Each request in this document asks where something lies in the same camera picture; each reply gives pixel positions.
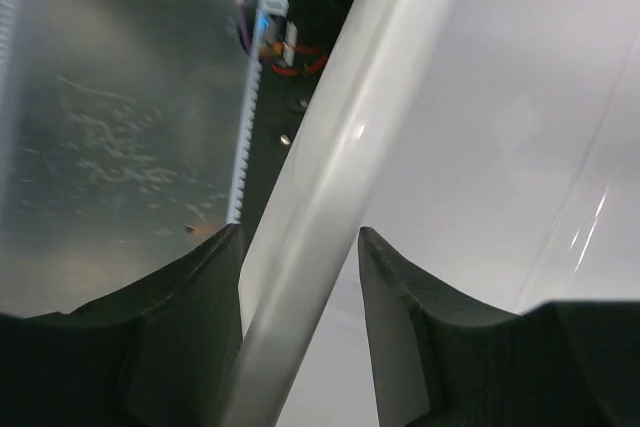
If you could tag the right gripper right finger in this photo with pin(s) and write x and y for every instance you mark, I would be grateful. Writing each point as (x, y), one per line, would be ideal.
(440, 357)

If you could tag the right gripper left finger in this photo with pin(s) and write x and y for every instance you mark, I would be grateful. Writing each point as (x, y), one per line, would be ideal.
(157, 352)

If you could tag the white plastic tub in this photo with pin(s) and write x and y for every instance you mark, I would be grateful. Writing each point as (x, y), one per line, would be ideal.
(493, 143)

